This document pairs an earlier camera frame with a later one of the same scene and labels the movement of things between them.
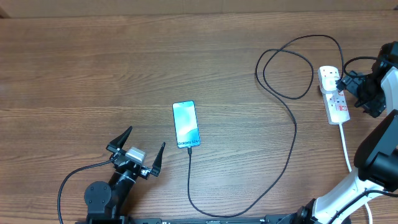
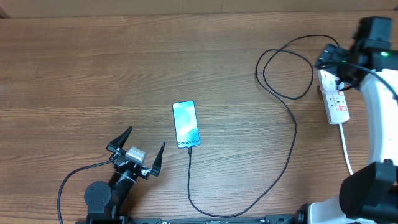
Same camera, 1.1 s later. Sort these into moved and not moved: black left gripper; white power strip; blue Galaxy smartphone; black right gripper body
Moved: black right gripper body
Not moved: white power strip; blue Galaxy smartphone; black left gripper
